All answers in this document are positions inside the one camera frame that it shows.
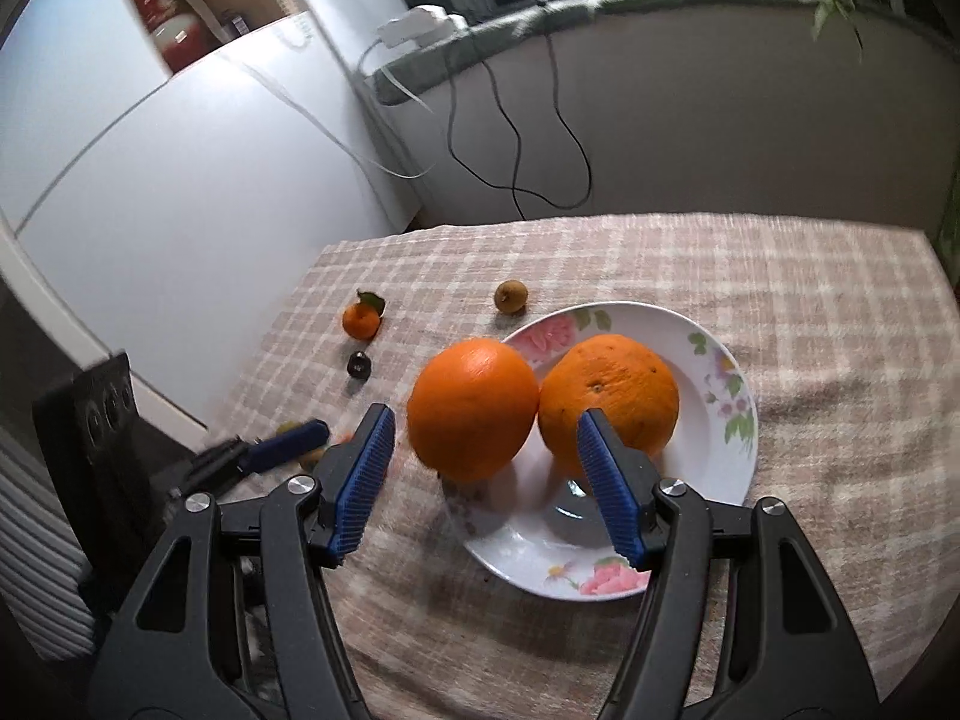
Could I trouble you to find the large dimpled orange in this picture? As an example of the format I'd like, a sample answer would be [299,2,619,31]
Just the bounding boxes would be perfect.
[538,334,680,479]

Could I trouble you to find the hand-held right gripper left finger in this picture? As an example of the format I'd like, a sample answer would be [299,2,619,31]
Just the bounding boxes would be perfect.
[88,403,397,720]

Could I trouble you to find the grey-green windowsill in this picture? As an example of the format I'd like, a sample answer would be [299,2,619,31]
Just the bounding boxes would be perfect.
[366,0,960,107]

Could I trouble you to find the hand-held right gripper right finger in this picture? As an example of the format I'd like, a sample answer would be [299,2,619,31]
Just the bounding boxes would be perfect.
[576,408,880,720]

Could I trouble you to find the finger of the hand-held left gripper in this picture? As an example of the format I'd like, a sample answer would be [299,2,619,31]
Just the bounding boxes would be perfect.
[184,420,332,497]

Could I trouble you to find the white floral plate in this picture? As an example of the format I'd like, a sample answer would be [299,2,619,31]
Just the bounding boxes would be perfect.
[439,301,759,601]

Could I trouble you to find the checked beige tablecloth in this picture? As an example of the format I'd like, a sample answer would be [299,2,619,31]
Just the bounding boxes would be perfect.
[217,211,960,720]

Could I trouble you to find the small tangerine with leaf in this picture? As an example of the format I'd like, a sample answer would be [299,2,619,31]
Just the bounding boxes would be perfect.
[342,289,387,341]

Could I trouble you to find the black cable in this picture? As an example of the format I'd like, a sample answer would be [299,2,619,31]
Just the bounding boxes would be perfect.
[544,4,593,209]
[447,52,526,222]

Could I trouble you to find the white power strip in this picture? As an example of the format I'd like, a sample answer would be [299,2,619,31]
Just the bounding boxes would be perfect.
[375,5,467,47]

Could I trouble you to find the white refrigerator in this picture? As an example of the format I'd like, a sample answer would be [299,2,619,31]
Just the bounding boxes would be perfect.
[0,11,425,432]

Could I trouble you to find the white cable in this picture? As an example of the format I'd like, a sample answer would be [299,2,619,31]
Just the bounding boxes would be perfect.
[238,15,432,181]

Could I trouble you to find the large smooth orange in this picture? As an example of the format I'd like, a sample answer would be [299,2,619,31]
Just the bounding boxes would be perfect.
[406,339,541,484]

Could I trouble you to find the red container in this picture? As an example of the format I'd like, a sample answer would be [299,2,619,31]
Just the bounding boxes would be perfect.
[131,0,212,76]

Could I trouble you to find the white radiator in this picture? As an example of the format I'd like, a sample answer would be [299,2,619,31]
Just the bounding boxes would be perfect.
[0,420,97,662]

